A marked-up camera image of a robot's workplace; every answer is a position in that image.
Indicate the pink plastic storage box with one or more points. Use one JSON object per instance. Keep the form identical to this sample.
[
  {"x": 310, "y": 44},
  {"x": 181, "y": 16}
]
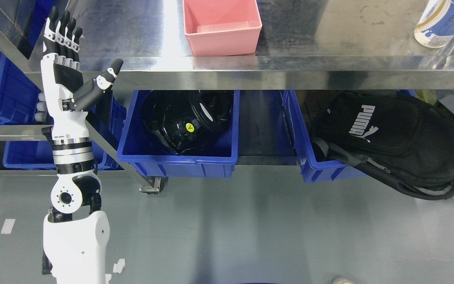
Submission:
[{"x": 221, "y": 27}]

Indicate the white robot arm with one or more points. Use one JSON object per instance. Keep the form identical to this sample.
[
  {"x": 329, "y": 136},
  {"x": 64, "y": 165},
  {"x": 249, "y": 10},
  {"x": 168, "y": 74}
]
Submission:
[{"x": 76, "y": 230}]

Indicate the white blue bottle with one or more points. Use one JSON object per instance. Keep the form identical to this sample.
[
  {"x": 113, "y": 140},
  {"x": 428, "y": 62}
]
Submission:
[{"x": 435, "y": 28}]

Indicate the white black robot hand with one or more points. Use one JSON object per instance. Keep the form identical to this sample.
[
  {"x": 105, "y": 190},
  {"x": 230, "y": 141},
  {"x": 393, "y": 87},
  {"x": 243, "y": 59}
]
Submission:
[{"x": 67, "y": 95}]

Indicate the black helmet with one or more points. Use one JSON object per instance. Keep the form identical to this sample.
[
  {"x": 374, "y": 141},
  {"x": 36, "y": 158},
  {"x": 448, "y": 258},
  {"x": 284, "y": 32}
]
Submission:
[{"x": 188, "y": 121}]

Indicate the blue bin with helmet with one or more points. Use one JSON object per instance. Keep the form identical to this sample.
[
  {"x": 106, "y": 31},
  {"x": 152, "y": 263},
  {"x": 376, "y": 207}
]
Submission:
[{"x": 216, "y": 161}]

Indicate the blue bin under backpack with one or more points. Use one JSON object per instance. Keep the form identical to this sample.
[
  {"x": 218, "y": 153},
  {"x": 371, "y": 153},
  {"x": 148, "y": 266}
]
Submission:
[{"x": 312, "y": 170}]

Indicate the black Puma backpack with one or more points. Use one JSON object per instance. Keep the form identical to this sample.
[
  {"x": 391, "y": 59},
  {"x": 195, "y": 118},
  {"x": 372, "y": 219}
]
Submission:
[{"x": 397, "y": 139}]

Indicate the blue bin far left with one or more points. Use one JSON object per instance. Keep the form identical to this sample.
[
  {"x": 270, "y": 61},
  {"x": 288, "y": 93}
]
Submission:
[{"x": 18, "y": 95}]

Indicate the blue bin lower left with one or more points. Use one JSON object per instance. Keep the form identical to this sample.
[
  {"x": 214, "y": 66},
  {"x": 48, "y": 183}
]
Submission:
[{"x": 37, "y": 155}]

